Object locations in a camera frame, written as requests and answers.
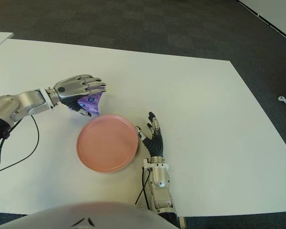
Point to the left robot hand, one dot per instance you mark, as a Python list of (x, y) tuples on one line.
[(71, 88)]

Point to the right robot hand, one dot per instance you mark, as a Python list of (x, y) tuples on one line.
[(156, 143)]

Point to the purple tissue paper pack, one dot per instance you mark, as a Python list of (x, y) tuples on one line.
[(91, 105)]

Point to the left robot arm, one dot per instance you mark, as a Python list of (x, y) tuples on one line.
[(26, 102)]

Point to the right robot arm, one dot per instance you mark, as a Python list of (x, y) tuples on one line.
[(159, 181)]

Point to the pink round plate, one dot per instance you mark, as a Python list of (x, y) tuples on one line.
[(107, 143)]

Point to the silver robot torso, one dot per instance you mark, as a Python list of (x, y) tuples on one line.
[(74, 217)]

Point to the white VR controller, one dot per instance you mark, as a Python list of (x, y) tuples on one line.
[(283, 99)]

